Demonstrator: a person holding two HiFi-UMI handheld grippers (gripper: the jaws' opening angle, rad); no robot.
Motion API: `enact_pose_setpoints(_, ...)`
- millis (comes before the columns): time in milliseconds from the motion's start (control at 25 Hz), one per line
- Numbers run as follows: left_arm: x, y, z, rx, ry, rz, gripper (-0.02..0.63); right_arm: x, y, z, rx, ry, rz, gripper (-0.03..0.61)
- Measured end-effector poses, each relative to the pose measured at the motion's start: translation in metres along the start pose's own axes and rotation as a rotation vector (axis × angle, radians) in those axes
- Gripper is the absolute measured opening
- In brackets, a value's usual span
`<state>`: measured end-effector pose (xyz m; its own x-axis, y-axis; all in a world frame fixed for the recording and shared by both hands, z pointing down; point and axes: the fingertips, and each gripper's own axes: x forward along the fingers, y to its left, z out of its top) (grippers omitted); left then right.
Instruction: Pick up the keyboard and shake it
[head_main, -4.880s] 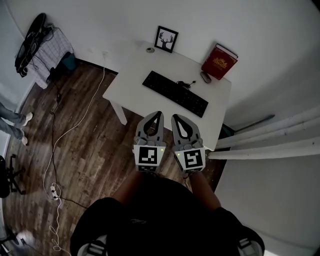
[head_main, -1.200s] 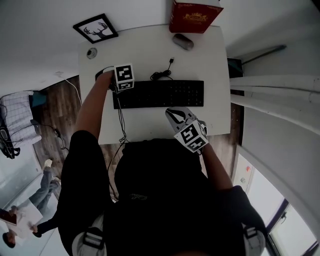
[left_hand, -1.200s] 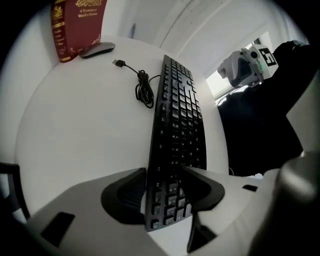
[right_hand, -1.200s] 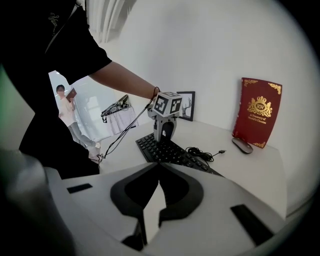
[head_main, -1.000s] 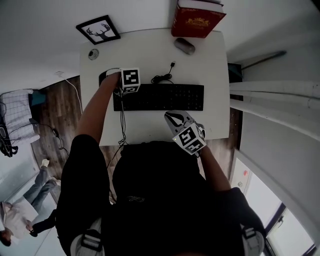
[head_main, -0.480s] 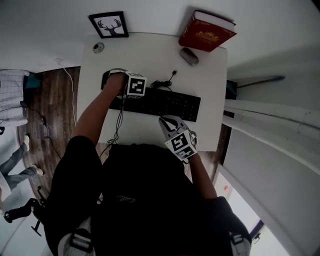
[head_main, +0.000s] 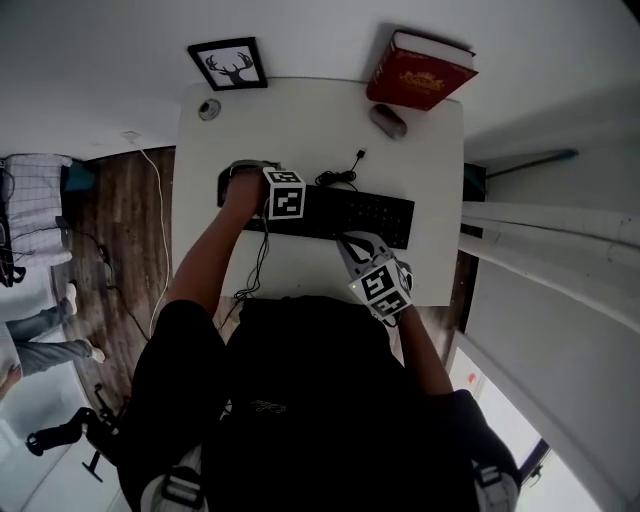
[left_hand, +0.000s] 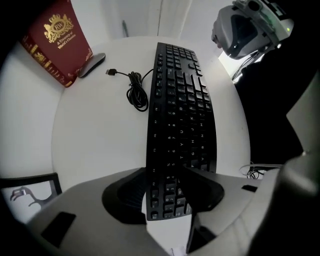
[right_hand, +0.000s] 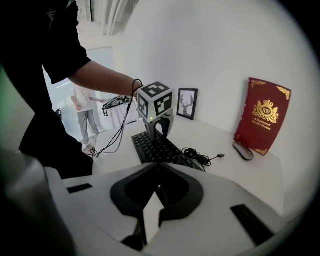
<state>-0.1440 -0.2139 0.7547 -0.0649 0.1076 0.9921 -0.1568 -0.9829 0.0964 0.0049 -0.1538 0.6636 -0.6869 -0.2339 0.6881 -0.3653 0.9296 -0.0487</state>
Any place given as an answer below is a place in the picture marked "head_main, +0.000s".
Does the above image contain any person's black shirt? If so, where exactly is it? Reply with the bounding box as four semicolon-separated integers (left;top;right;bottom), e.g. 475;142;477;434
117;294;524;512

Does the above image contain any black framed deer picture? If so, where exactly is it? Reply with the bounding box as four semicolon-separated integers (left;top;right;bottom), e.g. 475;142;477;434
187;36;269;93

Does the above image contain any black keyboard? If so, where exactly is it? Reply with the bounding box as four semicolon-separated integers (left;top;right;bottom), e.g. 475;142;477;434
217;169;416;251

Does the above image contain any grey backpack shoulder strap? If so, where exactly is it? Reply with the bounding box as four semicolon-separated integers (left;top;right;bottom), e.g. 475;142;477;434
472;462;521;512
142;462;206;512

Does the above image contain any red hardcover book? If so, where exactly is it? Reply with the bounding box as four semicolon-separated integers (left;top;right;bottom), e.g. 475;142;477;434
365;29;480;112

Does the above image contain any black office chair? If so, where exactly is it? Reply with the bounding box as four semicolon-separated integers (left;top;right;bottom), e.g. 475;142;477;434
24;382;134;484

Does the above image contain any black usb cable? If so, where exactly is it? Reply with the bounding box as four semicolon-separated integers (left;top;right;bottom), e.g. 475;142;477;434
314;147;369;194

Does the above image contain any left hand-held gripper cable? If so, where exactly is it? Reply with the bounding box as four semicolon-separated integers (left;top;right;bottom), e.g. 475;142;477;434
234;214;274;301

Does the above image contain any teal bin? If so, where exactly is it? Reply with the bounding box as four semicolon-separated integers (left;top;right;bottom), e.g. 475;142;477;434
67;159;101;194

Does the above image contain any person's left forearm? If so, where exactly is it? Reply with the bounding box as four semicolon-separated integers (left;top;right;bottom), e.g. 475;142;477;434
167;172;269;321

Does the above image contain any black bag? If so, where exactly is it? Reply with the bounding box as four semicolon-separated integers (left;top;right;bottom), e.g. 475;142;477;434
0;159;27;289

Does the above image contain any person's right forearm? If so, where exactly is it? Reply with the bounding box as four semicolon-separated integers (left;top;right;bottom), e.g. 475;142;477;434
397;302;456;396

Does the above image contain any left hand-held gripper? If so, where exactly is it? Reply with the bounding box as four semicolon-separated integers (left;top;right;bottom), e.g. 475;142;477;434
227;158;307;221

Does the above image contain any black floor cable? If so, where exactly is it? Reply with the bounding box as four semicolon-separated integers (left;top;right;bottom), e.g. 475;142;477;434
54;214;151;341

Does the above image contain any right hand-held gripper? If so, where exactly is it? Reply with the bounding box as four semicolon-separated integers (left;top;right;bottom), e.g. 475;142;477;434
335;230;416;322

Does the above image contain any grey computer mouse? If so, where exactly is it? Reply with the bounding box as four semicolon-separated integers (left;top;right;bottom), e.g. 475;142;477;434
368;103;409;140

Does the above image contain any white door frame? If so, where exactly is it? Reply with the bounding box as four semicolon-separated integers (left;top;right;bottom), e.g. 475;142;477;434
458;199;640;266

